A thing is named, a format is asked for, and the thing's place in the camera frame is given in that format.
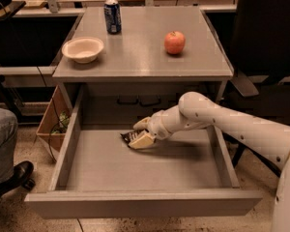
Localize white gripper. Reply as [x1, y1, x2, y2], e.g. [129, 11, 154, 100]
[133, 110, 171, 149]

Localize black rxbar chocolate bar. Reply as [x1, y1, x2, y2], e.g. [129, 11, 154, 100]
[121, 130, 145, 149]

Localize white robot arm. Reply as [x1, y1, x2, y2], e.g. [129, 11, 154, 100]
[129, 92, 290, 170]

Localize white robot base body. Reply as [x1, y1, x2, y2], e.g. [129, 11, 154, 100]
[271, 153, 290, 232]

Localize grey cabinet with counter top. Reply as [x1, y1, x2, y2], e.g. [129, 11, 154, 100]
[53, 7, 233, 128]

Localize open grey top drawer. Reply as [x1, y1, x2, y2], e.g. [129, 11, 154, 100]
[25, 86, 262, 218]

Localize cardboard box with items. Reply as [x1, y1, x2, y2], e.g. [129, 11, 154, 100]
[37, 87, 71, 152]

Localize red apple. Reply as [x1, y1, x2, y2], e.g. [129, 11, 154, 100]
[164, 31, 186, 55]

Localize white paper bowl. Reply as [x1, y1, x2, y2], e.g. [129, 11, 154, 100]
[62, 37, 104, 64]

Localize blue soda can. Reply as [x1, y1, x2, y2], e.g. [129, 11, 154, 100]
[103, 0, 122, 34]

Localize black office chair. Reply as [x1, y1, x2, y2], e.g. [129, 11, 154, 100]
[226, 0, 290, 125]

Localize black shoe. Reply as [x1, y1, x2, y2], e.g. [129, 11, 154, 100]
[0, 160, 36, 197]

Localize person leg in jeans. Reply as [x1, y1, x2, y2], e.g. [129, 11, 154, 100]
[0, 108, 18, 184]

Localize black lower drawer handle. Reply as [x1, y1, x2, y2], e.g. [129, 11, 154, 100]
[117, 95, 161, 107]

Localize black cable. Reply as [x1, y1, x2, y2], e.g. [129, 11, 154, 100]
[35, 65, 72, 164]

